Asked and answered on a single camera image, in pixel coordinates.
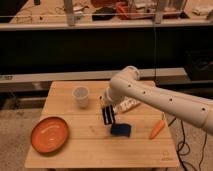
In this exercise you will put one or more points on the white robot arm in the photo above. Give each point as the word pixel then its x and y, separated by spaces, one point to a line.
pixel 194 110

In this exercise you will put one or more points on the orange carrot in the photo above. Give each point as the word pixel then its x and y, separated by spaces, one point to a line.
pixel 157 128

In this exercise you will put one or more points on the wooden table board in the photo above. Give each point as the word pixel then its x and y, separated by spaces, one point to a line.
pixel 90 144

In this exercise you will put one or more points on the orange plate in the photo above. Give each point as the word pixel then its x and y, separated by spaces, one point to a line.
pixel 49 135

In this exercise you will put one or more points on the white tube bottle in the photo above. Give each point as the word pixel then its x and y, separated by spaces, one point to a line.
pixel 126 105

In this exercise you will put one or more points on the blue sponge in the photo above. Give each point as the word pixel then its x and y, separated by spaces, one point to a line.
pixel 121 129

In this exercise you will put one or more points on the white ceramic cup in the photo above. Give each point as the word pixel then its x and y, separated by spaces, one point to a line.
pixel 81 96

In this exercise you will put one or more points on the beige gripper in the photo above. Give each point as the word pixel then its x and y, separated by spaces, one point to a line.
pixel 104 103

